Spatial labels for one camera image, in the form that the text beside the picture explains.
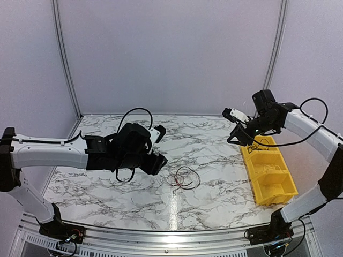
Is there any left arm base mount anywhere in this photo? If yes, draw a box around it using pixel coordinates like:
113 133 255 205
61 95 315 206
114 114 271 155
36 203 86 244

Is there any yellow three-compartment bin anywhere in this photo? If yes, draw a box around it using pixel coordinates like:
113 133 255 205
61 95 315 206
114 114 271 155
241 135 298 206

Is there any right aluminium frame post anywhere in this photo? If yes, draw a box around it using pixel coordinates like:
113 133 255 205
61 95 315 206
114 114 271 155
262 0 289 89

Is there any left aluminium frame post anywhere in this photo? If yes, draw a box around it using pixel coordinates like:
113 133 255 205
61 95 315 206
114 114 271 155
51 0 83 120

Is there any right arm black hose cable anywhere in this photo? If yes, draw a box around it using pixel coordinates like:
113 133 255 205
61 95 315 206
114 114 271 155
235 97 329 147

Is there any aluminium frame post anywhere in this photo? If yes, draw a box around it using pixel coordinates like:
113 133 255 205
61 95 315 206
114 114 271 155
51 0 83 120
262 0 289 89

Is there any arm black hose cable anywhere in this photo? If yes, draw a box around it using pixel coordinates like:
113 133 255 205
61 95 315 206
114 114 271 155
115 107 154 183
235 97 329 147

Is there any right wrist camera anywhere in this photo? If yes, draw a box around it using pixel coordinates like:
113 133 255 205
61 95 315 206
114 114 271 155
222 108 250 126

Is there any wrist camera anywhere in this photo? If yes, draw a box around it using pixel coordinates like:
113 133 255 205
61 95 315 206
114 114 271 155
222 108 250 126
149 125 166 145

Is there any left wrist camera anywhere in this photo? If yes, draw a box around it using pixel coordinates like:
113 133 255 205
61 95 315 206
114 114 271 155
149 125 166 145

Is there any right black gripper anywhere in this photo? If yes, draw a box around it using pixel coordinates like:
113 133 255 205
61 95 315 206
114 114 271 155
227 114 279 146

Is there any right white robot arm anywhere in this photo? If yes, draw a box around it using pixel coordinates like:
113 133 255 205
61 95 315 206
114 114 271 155
222 89 342 240

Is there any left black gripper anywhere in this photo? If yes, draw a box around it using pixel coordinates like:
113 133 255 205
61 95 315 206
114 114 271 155
116 149 167 175

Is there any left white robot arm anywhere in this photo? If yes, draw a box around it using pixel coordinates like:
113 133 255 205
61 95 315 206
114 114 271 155
1 123 167 238

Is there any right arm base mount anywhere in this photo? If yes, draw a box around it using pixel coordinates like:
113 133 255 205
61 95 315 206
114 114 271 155
244 209 294 245

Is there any left arm black hose cable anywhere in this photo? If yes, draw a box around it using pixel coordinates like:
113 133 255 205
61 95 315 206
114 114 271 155
115 107 154 183

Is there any front aluminium rail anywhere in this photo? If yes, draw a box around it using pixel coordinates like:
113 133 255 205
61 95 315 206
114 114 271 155
9 213 323 256

